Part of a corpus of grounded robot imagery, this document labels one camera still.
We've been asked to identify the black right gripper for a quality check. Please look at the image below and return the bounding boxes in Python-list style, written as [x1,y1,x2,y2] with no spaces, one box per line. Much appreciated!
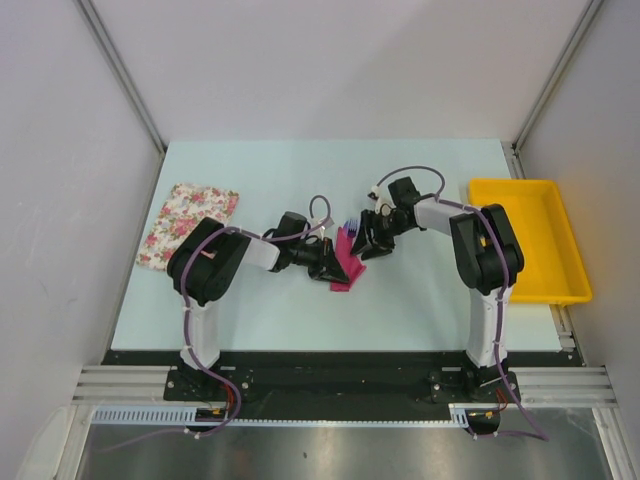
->
[350,209,412,261]

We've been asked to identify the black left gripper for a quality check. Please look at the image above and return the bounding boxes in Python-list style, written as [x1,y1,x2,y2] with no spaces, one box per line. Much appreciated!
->
[288,236,349,284]

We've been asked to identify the pink paper napkin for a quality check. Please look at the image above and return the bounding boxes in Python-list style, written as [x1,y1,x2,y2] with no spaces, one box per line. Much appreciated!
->
[330,227,366,293]

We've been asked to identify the iridescent purple fork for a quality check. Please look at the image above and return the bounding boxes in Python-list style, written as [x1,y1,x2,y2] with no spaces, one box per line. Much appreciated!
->
[344,219,359,239]

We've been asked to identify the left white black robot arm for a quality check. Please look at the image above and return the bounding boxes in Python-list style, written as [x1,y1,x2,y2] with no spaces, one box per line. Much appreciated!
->
[166,211,349,400]

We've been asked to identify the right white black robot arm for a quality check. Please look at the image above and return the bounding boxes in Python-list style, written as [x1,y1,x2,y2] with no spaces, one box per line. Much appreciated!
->
[351,177,525,401]

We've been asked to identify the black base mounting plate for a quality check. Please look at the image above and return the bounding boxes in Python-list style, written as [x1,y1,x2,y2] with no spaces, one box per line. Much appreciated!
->
[102,349,521,406]

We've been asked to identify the floral patterned tray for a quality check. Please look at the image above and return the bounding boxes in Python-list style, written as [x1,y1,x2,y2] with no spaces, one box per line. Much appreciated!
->
[135,183,240,272]

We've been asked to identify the yellow plastic bin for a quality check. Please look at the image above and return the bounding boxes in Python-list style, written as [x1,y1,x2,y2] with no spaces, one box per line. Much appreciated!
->
[469,178,593,306]

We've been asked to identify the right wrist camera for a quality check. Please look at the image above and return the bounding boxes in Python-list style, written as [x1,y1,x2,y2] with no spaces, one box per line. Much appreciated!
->
[368,185,395,216]

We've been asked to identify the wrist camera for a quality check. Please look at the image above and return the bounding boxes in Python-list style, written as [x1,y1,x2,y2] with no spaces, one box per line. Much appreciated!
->
[315,219,334,239]
[368,185,395,216]

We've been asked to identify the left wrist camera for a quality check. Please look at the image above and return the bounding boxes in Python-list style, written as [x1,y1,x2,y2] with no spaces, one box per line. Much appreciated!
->
[315,219,334,239]

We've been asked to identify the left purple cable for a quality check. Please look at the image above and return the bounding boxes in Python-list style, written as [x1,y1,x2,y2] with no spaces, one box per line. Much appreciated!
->
[94,194,335,454]

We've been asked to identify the purple cable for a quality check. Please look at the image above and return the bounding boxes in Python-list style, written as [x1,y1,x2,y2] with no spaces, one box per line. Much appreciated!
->
[374,165,551,442]
[94,194,335,454]

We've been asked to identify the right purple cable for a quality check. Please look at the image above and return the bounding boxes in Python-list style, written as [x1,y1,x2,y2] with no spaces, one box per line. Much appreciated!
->
[374,165,551,442]

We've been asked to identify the white slotted cable duct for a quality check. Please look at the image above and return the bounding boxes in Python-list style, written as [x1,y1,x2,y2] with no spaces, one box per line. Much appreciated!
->
[92,405,469,428]

